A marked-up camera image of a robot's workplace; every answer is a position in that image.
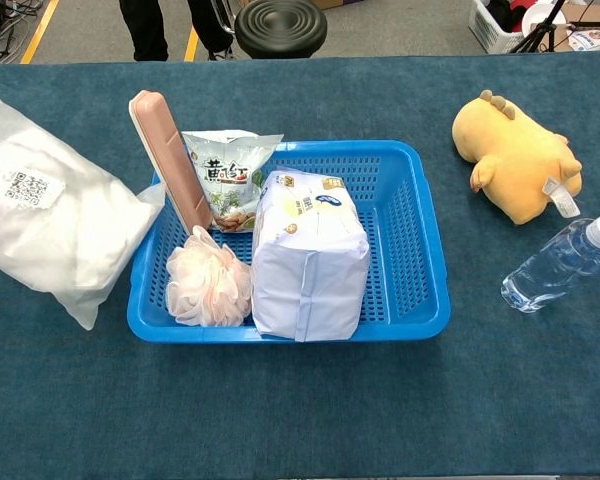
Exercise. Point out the clear water bottle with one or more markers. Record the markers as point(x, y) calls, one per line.
point(550, 270)

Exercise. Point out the person in black trousers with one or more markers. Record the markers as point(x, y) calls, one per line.
point(145, 30)

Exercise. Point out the yellow plush toy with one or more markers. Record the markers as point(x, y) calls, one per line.
point(510, 150)

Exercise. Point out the frosted zip bag white cloth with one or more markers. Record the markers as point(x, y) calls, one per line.
point(55, 225)

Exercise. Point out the black tripod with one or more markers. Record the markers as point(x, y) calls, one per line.
point(540, 30)

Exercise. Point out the white wrapped tissue pack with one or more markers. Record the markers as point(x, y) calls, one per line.
point(305, 280)

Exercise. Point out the black round stool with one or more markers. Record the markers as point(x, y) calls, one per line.
point(280, 25)

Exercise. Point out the teal table cloth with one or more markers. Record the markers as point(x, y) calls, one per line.
point(55, 400)

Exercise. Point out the pale pink bath loofah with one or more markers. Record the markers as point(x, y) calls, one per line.
point(205, 285)

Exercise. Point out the white printed box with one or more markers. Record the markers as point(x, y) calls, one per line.
point(592, 39)

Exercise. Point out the pink oblong plastic case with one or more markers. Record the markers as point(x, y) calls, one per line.
point(170, 160)

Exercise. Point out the blue perforated plastic basket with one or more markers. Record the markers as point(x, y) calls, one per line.
point(330, 146)

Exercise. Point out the white plastic laundry basket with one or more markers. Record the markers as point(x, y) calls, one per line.
point(485, 30)

